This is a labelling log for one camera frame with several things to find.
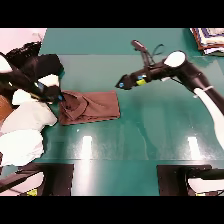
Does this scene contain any brown polo shirt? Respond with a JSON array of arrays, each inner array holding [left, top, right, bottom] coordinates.
[[57, 89, 121, 126]]

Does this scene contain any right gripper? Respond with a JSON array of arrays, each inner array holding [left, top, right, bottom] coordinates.
[[114, 71, 148, 91]]

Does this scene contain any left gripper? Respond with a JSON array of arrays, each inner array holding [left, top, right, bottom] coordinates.
[[41, 84, 66, 104]]

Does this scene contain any heap of clothes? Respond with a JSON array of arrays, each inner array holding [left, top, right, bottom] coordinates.
[[189, 28, 224, 56]]

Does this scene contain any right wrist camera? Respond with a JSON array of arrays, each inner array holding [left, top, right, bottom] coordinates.
[[130, 39, 156, 69]]

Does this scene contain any black cable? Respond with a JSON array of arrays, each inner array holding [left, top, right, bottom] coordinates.
[[151, 43, 166, 58]]

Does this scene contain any black garment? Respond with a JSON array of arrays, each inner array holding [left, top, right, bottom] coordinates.
[[5, 41, 65, 83]]

